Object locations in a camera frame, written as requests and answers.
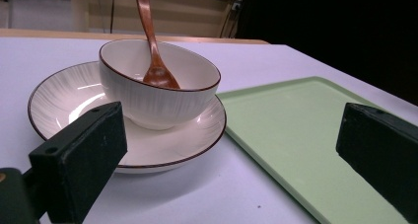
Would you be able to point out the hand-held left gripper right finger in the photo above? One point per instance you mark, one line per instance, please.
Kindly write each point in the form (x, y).
(384, 145)

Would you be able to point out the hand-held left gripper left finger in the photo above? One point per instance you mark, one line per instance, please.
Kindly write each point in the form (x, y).
(79, 161)

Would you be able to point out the white plate with brown rim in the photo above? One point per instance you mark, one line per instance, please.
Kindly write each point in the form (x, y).
(164, 145)

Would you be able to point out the white bowl with brown rim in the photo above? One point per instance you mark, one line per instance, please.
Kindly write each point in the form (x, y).
(154, 102)

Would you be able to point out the brown wooden spoon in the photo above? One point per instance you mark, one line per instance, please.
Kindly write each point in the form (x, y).
(154, 62)

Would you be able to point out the light green tray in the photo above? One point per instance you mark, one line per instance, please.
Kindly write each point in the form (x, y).
(295, 138)

